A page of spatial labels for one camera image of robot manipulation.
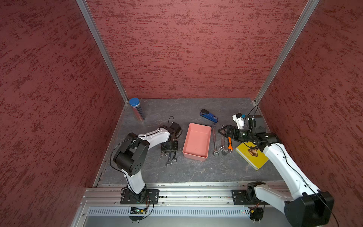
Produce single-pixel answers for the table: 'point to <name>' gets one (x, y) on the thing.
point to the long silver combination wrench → (215, 153)
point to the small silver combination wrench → (163, 153)
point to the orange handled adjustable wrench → (229, 143)
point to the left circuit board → (134, 210)
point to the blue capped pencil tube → (135, 102)
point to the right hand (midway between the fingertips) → (222, 135)
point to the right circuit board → (256, 213)
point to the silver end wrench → (174, 159)
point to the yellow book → (250, 152)
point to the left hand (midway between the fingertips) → (171, 153)
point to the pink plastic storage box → (197, 142)
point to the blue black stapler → (206, 114)
